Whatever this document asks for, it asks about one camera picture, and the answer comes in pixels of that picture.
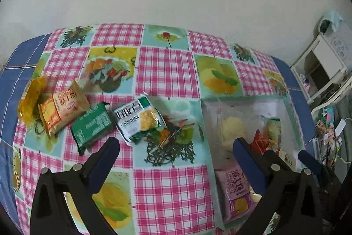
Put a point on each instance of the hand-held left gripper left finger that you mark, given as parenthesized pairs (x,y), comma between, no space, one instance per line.
(104,163)

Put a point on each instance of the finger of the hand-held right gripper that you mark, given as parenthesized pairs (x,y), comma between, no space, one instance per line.
(310,162)

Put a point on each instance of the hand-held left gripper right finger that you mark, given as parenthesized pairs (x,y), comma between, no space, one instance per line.
(247,163)

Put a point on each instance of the red snack packet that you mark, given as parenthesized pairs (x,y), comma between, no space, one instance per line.
(258,141)

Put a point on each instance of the purple snack packet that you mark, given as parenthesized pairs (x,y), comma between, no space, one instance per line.
(236,196)

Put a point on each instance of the white and green snack packet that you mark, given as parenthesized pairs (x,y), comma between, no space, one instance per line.
(137,119)

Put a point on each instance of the clear plastic bin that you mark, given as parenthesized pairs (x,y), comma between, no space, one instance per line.
(275,108)

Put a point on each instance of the orange snack packet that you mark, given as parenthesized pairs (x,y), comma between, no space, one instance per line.
(63,108)

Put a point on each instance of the yellow snack packet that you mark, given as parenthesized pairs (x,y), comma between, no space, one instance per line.
(31,97)

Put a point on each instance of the pile of colourful clutter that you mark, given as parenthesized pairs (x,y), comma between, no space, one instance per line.
(330,130)

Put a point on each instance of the clear packet with yellow cake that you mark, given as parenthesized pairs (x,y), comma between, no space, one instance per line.
(232,127)

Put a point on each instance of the small clear pastry packet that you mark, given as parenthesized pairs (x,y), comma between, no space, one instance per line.
(272,127)

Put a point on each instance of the pink checkered fruit print tablecloth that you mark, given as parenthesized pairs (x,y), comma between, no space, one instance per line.
(165,191)

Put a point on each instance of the white shelf rack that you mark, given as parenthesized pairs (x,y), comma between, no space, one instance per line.
(324,58)

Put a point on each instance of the teal cloth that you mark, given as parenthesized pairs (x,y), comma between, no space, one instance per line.
(331,20)

